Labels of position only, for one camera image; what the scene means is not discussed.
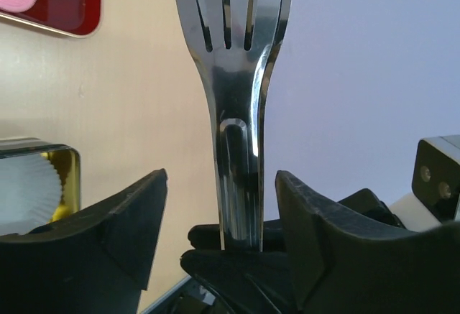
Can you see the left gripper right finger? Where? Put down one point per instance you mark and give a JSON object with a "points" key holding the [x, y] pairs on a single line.
{"points": [[343, 262]]}

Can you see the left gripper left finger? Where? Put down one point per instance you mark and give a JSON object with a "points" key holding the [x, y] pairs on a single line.
{"points": [[97, 260]]}

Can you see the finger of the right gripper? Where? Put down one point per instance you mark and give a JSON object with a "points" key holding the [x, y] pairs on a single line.
{"points": [[243, 281]]}

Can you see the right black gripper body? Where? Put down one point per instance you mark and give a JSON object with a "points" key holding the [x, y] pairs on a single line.
{"points": [[363, 202]]}

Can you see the gold square cookie tin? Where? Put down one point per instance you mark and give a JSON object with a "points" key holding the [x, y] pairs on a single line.
{"points": [[64, 159]]}

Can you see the metal tongs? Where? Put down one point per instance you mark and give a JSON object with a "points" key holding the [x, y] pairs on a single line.
{"points": [[234, 45]]}

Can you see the white paper cup back right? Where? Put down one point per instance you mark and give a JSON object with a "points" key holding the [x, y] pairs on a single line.
{"points": [[30, 193]]}

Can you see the red rectangular tray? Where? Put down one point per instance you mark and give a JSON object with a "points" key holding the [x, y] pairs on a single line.
{"points": [[72, 18]]}

